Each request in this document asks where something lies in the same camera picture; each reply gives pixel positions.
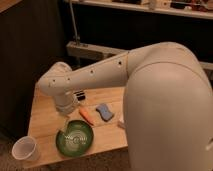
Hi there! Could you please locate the small black box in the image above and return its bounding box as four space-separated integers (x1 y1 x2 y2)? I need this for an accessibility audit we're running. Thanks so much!
74 90 86 101

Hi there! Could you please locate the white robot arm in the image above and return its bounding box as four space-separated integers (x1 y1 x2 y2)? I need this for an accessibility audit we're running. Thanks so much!
38 42 213 171

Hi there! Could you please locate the blue sponge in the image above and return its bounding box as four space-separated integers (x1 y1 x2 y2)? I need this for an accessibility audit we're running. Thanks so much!
96 103 114 122

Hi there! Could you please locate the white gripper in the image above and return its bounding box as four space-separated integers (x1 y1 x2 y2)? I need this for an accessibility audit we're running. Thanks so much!
54 92 78 115

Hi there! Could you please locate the green ceramic bowl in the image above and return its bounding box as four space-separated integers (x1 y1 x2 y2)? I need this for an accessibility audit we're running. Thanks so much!
55 120 94 157

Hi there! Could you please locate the white wall shelf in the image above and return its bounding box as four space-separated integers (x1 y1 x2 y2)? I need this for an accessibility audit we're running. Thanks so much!
64 0 213 20

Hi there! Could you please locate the white ceramic cup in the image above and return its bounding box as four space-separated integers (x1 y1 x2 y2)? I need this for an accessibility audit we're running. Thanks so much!
12 136 40 161

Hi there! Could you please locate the orange carrot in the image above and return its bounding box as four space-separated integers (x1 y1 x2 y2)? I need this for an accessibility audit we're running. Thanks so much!
79 107 94 125

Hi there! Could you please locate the vertical metal pole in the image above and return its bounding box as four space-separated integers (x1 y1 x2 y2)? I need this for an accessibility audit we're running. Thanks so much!
69 0 80 46

